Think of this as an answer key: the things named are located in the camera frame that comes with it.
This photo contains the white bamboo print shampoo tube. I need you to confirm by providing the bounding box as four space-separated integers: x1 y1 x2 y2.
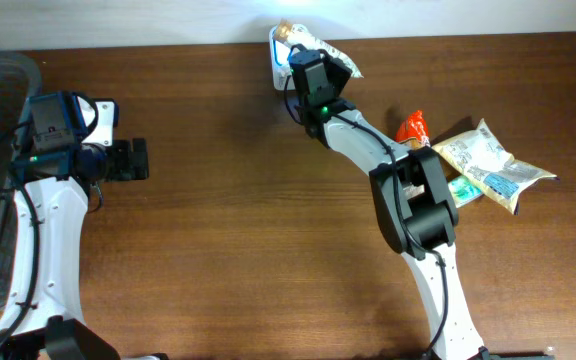
271 19 363 78

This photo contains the orange spaghetti pasta package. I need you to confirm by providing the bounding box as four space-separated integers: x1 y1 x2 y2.
395 110 431 150

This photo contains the yellow white snack bag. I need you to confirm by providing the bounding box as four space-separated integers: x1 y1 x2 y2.
432 118 558 215

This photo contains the small teal tissue pack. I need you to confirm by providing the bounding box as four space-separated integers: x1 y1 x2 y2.
448 175 483 208

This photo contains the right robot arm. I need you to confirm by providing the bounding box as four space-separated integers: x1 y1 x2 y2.
288 45 491 359

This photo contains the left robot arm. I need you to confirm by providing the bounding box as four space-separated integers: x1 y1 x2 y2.
0 91 149 359

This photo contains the white barcode scanner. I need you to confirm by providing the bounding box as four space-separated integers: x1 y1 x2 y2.
269 20 297 90

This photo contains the left black camera cable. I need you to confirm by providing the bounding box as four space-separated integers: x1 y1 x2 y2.
0 90 104 360

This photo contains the black camera cable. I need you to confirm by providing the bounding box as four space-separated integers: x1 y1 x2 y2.
282 43 450 360
0 90 104 360

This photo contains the right black camera cable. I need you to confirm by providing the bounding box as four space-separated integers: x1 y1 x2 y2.
282 43 450 360

